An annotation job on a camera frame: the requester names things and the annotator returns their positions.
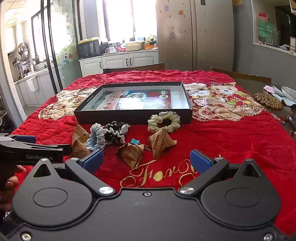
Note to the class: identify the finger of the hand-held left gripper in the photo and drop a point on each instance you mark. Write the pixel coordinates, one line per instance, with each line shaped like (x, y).
(24, 139)
(66, 149)

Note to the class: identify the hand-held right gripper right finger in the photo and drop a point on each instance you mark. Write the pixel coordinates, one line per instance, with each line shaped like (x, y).
(199, 161)

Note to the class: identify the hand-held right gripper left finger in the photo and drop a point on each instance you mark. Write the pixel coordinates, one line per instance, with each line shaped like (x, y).
(93, 161)

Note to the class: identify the blue crochet scrunchie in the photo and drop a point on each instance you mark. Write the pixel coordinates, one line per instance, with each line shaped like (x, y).
(93, 143)

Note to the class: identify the brown white-edged crochet scrunchie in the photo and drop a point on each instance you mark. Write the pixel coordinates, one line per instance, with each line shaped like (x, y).
(99, 130)

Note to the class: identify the black white-edged crochet scrunchie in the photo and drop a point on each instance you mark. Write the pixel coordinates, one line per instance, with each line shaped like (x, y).
(116, 134)

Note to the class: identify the blue binder clip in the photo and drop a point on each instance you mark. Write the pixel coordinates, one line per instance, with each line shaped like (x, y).
(134, 141)

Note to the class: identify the black shallow box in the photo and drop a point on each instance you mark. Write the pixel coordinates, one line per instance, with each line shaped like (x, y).
(129, 117)

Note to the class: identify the cream crochet scrunchie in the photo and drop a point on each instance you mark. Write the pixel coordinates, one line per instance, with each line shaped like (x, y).
(155, 124)

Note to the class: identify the person's left hand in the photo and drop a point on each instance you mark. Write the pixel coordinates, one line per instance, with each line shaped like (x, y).
(10, 185)

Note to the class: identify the red printed blanket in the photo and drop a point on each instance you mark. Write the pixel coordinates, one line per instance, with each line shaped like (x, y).
(231, 139)

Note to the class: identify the white hanging bin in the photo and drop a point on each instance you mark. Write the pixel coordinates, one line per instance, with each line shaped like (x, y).
(32, 83)

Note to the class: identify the printed paper sheet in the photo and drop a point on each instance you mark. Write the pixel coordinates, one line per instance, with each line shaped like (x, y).
(138, 99)

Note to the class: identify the steel pot lid rack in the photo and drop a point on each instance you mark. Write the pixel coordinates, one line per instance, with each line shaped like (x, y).
(23, 51)

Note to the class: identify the pile of wrapped candies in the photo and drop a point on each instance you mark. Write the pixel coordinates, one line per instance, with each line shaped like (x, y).
(288, 125)

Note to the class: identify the white kitchen cabinet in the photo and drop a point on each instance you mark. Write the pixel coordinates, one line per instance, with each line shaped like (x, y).
(115, 62)

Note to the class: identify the black-framed sliding glass door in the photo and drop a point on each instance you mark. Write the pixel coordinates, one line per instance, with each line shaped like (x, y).
(60, 46)

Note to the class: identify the black microwave oven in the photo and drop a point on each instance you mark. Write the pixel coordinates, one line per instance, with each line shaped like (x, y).
(87, 49)

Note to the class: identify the pink flower-shaped dish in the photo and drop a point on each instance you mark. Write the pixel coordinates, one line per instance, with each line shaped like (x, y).
(271, 90)

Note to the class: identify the white mug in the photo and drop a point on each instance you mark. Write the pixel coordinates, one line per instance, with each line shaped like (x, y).
(109, 50)

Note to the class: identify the yellow lace cloth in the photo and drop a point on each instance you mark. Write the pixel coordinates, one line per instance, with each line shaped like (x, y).
(89, 41)

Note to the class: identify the grey plate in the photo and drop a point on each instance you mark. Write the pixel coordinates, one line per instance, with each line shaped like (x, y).
(289, 93)

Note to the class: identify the cream plastic container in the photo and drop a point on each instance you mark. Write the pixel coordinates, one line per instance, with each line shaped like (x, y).
(133, 46)

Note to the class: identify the silver refrigerator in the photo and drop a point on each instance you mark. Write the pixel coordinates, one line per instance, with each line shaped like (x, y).
(203, 34)

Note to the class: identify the doll fridge magnet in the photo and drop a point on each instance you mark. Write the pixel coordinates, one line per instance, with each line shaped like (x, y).
(172, 36)

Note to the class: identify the red envelope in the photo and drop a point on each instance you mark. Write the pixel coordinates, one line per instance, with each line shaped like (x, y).
(263, 17)

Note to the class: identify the green wall poster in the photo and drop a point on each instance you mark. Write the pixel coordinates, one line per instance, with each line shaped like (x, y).
(266, 31)

